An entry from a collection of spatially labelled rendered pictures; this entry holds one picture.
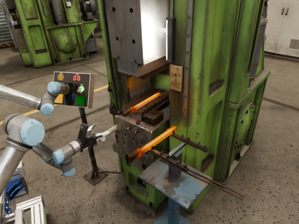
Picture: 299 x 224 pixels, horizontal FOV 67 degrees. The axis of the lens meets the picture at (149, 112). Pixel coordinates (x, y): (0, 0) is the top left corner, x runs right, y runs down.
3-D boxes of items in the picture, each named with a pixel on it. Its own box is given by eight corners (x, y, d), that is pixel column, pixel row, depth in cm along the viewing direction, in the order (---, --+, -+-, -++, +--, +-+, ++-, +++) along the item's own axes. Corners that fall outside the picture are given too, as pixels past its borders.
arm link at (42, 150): (-13, 122, 110) (45, 167, 146) (-1, 128, 105) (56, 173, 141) (5, 104, 115) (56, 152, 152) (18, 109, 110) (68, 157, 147)
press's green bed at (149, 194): (155, 214, 206) (153, 177, 182) (125, 193, 227) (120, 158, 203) (186, 177, 242) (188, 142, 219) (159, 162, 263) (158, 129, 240)
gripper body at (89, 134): (90, 139, 152) (75, 149, 144) (88, 129, 147) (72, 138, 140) (98, 144, 147) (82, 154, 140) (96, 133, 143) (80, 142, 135)
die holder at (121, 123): (153, 177, 182) (151, 131, 159) (120, 158, 203) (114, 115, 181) (189, 142, 219) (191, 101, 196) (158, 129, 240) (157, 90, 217)
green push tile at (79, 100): (83, 105, 184) (84, 96, 184) (75, 104, 185) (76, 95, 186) (84, 105, 185) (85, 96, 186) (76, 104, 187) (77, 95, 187)
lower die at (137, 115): (141, 121, 171) (140, 111, 167) (123, 113, 183) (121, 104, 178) (172, 100, 199) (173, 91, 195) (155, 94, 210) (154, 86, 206)
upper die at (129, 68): (138, 77, 154) (137, 63, 149) (118, 71, 165) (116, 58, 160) (173, 61, 181) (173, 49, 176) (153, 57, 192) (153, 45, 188)
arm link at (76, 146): (66, 141, 137) (74, 146, 132) (73, 138, 140) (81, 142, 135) (69, 151, 140) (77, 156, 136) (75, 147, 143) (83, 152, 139)
